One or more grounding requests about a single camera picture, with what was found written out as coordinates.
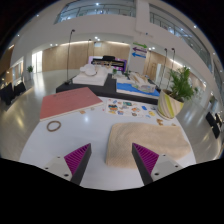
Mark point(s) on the pale building model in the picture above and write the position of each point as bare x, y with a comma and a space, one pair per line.
143, 85

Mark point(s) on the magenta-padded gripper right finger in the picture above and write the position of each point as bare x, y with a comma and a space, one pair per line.
148, 160

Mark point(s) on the white sheet with colourful stickers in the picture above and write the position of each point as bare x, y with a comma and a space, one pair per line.
128, 108

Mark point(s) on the distant potted plant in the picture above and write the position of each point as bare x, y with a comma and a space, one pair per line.
30, 69

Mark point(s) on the green plant in striped pot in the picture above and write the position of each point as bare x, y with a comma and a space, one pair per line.
168, 105

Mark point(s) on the small round orange piece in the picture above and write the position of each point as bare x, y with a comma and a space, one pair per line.
173, 124

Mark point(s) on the group of black chairs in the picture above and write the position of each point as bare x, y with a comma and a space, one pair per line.
10, 93
213, 123

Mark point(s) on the white sign with coloured arrows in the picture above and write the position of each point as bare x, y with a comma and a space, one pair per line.
138, 55

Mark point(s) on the black piano with purple screen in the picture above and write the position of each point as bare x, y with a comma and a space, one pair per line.
108, 58

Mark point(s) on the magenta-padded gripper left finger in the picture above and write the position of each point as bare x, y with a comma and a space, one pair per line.
76, 160

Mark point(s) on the blue model base board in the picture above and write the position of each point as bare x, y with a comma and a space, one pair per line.
126, 89

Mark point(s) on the small tan piece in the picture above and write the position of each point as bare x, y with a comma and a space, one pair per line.
82, 112

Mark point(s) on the small orange cutout piece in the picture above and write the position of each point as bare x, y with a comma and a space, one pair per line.
160, 121

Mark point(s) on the tall black floor lamp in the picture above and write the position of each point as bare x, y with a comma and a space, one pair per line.
171, 66
164, 66
68, 56

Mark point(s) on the black display platform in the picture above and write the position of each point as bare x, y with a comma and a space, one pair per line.
100, 89

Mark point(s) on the beige knitted towel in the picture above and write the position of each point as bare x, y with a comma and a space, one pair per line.
150, 136

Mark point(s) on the pink flat board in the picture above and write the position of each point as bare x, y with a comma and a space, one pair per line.
66, 101

